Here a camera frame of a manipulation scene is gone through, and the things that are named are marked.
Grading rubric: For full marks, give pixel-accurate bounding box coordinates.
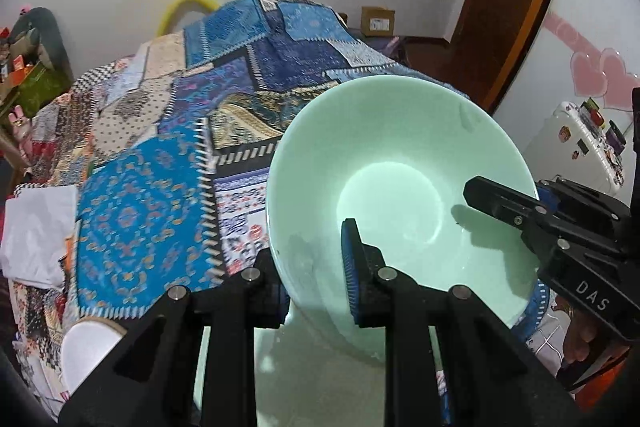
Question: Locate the green cushion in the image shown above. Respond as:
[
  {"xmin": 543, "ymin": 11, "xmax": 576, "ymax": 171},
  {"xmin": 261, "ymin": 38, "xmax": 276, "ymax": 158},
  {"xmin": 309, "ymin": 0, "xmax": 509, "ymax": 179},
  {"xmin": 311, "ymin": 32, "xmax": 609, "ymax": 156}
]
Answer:
[{"xmin": 10, "ymin": 7, "xmax": 73, "ymax": 80}]

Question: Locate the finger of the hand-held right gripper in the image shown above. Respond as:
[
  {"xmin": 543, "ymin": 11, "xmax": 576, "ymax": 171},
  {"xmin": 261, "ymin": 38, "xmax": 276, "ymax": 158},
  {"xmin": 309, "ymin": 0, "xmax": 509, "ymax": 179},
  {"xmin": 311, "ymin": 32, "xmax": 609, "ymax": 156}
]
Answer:
[
  {"xmin": 537, "ymin": 179, "xmax": 626, "ymax": 229},
  {"xmin": 462, "ymin": 176, "xmax": 551, "ymax": 236}
]

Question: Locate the white suitcase with stickers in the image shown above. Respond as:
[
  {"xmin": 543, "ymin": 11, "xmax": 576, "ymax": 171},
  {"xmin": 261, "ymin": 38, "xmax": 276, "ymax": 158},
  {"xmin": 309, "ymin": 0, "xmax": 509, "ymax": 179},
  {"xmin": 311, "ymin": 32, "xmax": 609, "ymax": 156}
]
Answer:
[{"xmin": 520, "ymin": 101, "xmax": 632, "ymax": 208}]

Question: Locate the yellow foam tube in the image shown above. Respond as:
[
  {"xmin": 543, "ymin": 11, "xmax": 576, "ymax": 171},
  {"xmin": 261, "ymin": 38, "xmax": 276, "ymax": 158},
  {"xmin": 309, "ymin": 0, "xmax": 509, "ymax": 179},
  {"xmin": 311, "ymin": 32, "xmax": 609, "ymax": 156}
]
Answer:
[{"xmin": 157, "ymin": 0, "xmax": 221, "ymax": 38}]

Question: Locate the folded white cloth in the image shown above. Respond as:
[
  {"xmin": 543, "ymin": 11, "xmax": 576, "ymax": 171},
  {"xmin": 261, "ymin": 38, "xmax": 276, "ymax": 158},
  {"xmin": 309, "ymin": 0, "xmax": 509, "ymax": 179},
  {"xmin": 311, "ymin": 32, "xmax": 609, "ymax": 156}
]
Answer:
[{"xmin": 0, "ymin": 184, "xmax": 79, "ymax": 290}]

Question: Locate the patchwork printed blanket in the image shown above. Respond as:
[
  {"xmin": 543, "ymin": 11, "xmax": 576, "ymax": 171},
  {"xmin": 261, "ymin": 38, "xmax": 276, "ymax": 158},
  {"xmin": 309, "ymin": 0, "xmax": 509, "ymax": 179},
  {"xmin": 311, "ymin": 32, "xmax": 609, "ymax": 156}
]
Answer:
[{"xmin": 10, "ymin": 0, "xmax": 566, "ymax": 408}]

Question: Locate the green plate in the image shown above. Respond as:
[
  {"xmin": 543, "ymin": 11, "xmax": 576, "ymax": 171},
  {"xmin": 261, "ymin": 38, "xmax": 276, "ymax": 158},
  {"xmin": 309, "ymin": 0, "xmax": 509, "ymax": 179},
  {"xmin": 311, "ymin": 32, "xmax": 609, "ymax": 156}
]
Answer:
[{"xmin": 192, "ymin": 307, "xmax": 446, "ymax": 427}]

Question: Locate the pink rabbit toy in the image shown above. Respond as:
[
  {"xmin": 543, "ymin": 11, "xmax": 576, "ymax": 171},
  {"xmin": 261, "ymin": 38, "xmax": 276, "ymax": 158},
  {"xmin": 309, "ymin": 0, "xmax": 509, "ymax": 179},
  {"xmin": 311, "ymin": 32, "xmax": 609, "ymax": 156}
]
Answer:
[{"xmin": 7, "ymin": 104, "xmax": 35, "ymax": 144}]

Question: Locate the green bowl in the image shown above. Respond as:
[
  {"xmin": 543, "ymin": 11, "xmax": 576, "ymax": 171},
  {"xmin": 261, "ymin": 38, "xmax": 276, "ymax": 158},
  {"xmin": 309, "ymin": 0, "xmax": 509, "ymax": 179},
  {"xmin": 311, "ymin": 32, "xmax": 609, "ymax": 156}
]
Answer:
[{"xmin": 266, "ymin": 75, "xmax": 542, "ymax": 365}]

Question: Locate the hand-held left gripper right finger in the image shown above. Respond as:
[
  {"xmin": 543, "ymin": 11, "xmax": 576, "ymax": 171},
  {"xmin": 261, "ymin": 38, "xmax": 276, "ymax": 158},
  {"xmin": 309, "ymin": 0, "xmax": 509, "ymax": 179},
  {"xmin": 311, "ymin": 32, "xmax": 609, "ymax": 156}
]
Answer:
[{"xmin": 341, "ymin": 218, "xmax": 576, "ymax": 427}]

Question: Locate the cardboard box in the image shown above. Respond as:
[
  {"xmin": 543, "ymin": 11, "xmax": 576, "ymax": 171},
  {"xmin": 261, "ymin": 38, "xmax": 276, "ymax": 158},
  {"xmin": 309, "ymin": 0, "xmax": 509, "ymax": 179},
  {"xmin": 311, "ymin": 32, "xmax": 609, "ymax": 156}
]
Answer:
[{"xmin": 361, "ymin": 7, "xmax": 396, "ymax": 38}]

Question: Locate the pink heart wall decal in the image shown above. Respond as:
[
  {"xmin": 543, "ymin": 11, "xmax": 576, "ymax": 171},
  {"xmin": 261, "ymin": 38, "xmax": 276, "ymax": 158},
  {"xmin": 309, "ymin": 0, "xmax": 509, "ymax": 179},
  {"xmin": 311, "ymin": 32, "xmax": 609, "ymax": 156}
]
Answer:
[{"xmin": 545, "ymin": 12, "xmax": 640, "ymax": 112}]

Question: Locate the white patterned bowl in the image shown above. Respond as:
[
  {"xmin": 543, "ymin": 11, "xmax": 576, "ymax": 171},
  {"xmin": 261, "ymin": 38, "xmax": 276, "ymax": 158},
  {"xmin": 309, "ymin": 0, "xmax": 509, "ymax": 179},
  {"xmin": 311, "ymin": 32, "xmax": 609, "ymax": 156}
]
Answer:
[{"xmin": 60, "ymin": 317, "xmax": 128, "ymax": 395}]

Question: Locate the person's right forearm orange sleeve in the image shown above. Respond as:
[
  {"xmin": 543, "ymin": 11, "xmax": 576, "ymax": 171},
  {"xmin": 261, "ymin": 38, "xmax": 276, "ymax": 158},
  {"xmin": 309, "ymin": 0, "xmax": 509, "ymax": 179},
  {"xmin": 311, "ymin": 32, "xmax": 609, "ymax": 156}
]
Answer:
[{"xmin": 575, "ymin": 347, "xmax": 632, "ymax": 404}]

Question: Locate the person's right hand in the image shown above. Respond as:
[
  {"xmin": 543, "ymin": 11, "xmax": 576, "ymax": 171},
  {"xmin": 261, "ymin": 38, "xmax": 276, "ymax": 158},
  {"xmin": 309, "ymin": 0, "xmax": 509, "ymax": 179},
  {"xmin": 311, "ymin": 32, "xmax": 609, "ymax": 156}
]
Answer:
[{"xmin": 562, "ymin": 302, "xmax": 602, "ymax": 367}]

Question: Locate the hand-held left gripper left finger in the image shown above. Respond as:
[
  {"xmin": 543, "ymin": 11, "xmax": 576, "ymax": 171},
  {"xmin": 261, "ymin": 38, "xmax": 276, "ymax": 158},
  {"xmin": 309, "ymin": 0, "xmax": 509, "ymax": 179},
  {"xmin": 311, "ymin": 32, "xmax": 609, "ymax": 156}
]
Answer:
[{"xmin": 57, "ymin": 249, "xmax": 292, "ymax": 427}]

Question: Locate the wooden door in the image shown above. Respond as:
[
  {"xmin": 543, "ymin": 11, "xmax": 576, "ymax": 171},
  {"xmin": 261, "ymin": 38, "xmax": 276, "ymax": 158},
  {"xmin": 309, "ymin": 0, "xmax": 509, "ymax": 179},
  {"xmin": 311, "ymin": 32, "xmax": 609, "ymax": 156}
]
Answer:
[{"xmin": 445, "ymin": 0, "xmax": 571, "ymax": 114}]

